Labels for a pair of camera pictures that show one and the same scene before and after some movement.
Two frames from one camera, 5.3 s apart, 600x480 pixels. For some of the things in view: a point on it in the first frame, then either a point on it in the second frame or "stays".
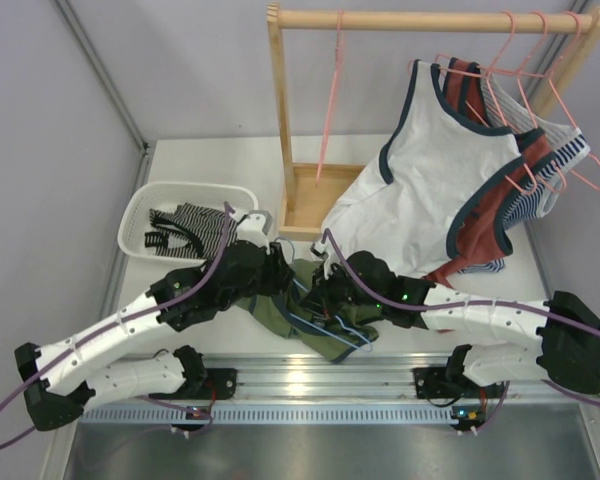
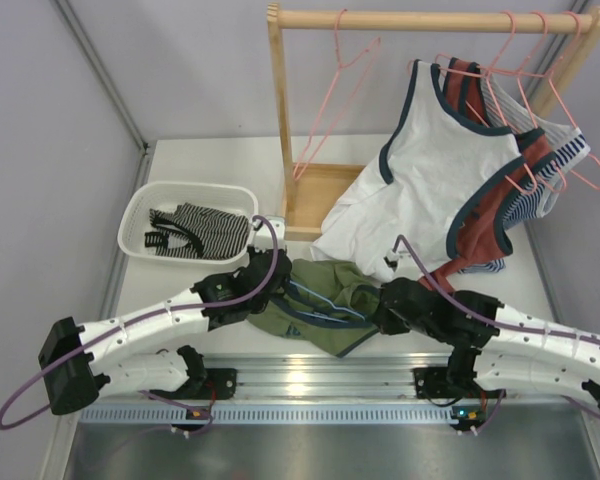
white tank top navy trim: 433,160 stays
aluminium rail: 363,377 stays
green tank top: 336,336 stays
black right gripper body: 338,290 → 392,323
